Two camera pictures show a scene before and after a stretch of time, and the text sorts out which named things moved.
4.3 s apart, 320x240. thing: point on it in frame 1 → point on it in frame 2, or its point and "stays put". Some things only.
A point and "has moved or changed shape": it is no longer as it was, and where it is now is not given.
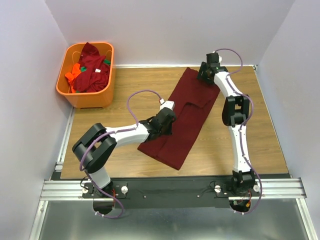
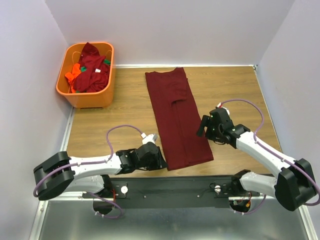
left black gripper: [169, 131] → [159, 163]
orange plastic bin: [68, 57] stays put
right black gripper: [202, 68] → [206, 121]
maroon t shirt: [193, 99] has moved or changed shape
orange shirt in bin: [70, 77] stays put
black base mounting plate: [170, 193] stays put
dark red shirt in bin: [94, 74] stays put
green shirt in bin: [84, 68] stays put
